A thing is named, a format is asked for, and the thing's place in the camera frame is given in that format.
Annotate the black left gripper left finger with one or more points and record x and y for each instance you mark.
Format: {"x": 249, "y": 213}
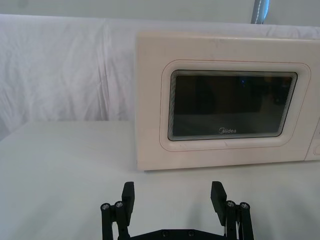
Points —
{"x": 128, "y": 200}

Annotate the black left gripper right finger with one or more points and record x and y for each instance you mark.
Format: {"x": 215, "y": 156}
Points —
{"x": 218, "y": 200}

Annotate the white table cloth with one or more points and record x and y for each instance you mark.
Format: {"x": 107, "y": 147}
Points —
{"x": 50, "y": 187}

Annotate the cream microwave oven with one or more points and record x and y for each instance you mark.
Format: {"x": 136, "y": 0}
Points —
{"x": 155, "y": 100}

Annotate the white draped backdrop cloth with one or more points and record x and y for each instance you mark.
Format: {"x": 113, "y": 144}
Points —
{"x": 62, "y": 70}

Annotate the white curtain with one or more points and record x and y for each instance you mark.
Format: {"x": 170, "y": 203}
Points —
{"x": 125, "y": 6}

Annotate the grey striped post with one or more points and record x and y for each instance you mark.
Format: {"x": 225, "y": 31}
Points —
{"x": 258, "y": 12}

